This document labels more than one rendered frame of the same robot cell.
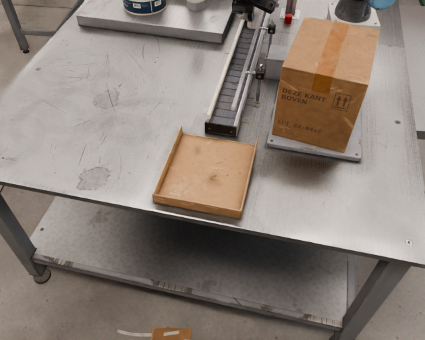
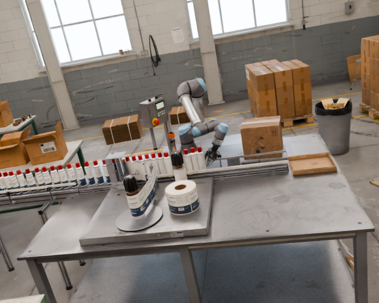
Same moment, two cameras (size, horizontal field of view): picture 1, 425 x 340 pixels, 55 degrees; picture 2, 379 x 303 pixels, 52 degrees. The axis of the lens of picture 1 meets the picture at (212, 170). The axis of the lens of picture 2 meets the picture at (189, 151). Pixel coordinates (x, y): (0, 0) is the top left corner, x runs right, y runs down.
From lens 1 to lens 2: 3.13 m
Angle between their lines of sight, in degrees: 76
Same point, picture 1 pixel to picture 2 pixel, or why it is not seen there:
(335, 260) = not seen: hidden behind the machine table
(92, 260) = (343, 276)
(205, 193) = (323, 163)
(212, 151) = (299, 167)
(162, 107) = (278, 184)
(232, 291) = not seen: hidden behind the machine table
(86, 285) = not seen: outside the picture
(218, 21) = (200, 181)
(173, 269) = (326, 245)
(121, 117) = (292, 191)
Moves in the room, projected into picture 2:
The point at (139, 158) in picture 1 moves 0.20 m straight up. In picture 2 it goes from (316, 179) to (314, 153)
